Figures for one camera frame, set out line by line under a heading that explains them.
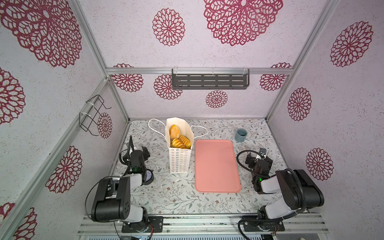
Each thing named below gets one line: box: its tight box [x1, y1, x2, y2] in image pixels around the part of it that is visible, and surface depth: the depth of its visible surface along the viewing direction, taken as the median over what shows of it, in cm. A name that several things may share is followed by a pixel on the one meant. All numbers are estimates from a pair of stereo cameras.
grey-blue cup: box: [234, 129, 248, 143], surface depth 108 cm
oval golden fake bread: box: [169, 124, 181, 140], surface depth 89 cm
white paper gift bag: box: [148, 117, 209, 174], surface depth 87 cm
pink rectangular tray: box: [194, 139, 242, 193], surface depth 94 cm
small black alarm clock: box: [142, 169, 154, 185], surface depth 89 cm
